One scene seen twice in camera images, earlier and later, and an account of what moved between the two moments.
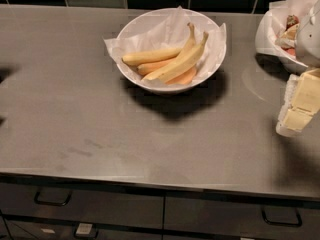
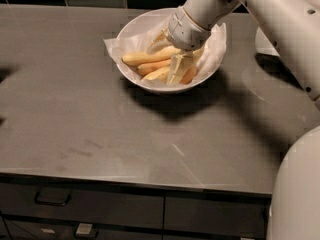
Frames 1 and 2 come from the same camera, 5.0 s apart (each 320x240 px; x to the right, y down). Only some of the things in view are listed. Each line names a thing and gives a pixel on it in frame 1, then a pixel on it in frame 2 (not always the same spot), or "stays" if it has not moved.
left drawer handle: x=52 y=203 stays
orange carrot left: x=148 y=68 stays
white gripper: x=310 y=40 → x=186 y=32
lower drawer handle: x=86 y=231 stays
